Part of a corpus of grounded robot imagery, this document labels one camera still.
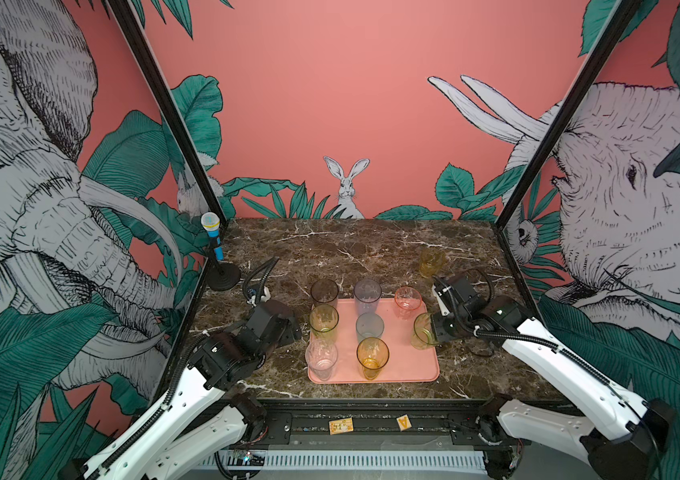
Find short green glass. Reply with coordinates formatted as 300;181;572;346
411;313;438;350

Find short pink glass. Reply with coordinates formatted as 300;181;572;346
394;286;422;320

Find short yellow glass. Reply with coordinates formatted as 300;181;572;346
419;247;447;278

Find frosted teal cup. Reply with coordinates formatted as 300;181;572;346
356;312;385;342

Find tall blue glass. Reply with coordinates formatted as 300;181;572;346
353;278;382;316

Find tall clear glass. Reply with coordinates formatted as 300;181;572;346
305;340;339;382

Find tall yellow glass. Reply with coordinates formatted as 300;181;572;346
356;337;390;381

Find tall green glass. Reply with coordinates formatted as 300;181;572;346
309;304;339;343

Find tall smoky grey glass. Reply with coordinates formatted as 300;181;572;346
310;278;340;307

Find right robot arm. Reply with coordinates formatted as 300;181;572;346
430;276;676;479

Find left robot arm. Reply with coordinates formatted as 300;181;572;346
57;300;302;479

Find pink plastic tray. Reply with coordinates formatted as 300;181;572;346
307;298;440;384

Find black microphone stand base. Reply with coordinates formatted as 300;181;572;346
206;262;241;292

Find small yellow letter tag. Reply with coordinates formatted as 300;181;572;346
396;415;412;431

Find blue toy microphone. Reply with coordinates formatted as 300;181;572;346
201;212;224;262

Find white ribbed panel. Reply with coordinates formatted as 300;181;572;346
219;450;487;474

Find black front rail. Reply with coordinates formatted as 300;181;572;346
195;398;515;448

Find black corrugated cable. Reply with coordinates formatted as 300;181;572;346
242;257;281;304

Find yellow tag on rail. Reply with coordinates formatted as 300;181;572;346
328;418;354;435

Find black corner frame post left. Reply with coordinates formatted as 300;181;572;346
108;0;228;228

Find black corner frame post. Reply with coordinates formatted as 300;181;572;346
108;0;228;228
494;0;642;230

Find black corner frame post right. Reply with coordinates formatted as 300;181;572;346
494;0;642;230

